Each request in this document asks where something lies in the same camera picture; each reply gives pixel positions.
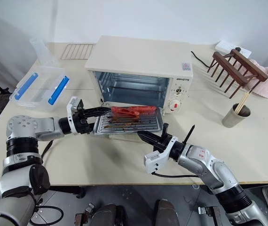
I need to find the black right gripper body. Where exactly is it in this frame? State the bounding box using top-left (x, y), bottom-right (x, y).
top-left (153, 136), bottom-right (175, 153)

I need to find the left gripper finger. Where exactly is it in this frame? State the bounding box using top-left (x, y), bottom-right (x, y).
top-left (87, 113), bottom-right (108, 123)
top-left (84, 106), bottom-right (112, 116)

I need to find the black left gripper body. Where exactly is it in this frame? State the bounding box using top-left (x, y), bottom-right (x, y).
top-left (73, 108), bottom-right (95, 135)

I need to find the glass toaster oven door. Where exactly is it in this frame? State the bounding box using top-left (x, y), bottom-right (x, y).
top-left (90, 103), bottom-right (170, 141)

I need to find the silver baking tray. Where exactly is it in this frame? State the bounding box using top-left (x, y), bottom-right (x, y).
top-left (92, 105), bottom-right (164, 136)

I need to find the red grilled sausage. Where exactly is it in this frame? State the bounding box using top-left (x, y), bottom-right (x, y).
top-left (131, 105), bottom-right (158, 114)
top-left (111, 106), bottom-right (140, 119)

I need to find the oven knob with red mark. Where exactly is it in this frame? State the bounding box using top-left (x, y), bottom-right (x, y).
top-left (168, 98), bottom-right (183, 113)

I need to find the cream white toaster oven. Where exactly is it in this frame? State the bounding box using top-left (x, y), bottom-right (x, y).
top-left (84, 35), bottom-right (194, 116)

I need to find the blue box latch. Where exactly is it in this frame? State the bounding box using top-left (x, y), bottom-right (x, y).
top-left (15, 72), bottom-right (39, 100)
top-left (47, 75), bottom-right (70, 105)

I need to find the clear plastic storage box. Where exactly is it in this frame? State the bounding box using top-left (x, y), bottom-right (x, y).
top-left (8, 65), bottom-right (71, 113)

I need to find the grey metal cup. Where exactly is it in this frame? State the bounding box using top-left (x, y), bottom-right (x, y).
top-left (221, 103), bottom-right (252, 129)

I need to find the dark rounded shape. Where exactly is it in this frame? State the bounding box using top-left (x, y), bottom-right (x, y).
top-left (156, 199), bottom-right (180, 226)
top-left (93, 203), bottom-right (126, 226)

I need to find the clear plastic cup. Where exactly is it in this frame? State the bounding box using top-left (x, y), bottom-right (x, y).
top-left (29, 37), bottom-right (60, 67)

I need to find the wooden chopstick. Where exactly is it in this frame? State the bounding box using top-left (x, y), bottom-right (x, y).
top-left (235, 91), bottom-right (250, 114)
top-left (238, 89), bottom-right (252, 113)

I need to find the dark brown wooden rack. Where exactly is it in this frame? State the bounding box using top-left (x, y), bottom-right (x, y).
top-left (206, 48), bottom-right (268, 99)

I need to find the white power strip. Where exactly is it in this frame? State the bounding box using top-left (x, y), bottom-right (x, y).
top-left (214, 40), bottom-right (252, 58)

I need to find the grey robot torso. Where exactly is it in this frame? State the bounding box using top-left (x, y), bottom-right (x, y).
top-left (0, 185), bottom-right (37, 226)

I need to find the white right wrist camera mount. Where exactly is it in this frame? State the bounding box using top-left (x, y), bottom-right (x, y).
top-left (143, 137), bottom-right (178, 175)

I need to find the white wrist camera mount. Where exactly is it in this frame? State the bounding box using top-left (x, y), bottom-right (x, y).
top-left (66, 96), bottom-right (85, 135)
top-left (143, 137), bottom-right (178, 175)

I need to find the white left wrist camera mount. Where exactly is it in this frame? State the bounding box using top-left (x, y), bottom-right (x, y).
top-left (66, 96), bottom-right (85, 135)

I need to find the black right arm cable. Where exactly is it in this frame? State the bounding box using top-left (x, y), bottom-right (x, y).
top-left (151, 171), bottom-right (197, 178)

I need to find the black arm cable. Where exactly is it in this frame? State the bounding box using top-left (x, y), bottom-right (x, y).
top-left (40, 139), bottom-right (54, 163)
top-left (151, 171), bottom-right (197, 178)

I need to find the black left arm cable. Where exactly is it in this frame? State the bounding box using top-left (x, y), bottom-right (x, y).
top-left (40, 139), bottom-right (54, 163)

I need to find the metal wire oven rack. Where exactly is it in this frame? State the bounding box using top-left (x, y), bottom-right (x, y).
top-left (60, 43), bottom-right (95, 61)

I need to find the black power cord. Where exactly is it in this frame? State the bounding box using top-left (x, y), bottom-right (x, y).
top-left (190, 50), bottom-right (212, 68)

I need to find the black looped floor cable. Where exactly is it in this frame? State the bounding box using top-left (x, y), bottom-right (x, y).
top-left (29, 205), bottom-right (63, 226)

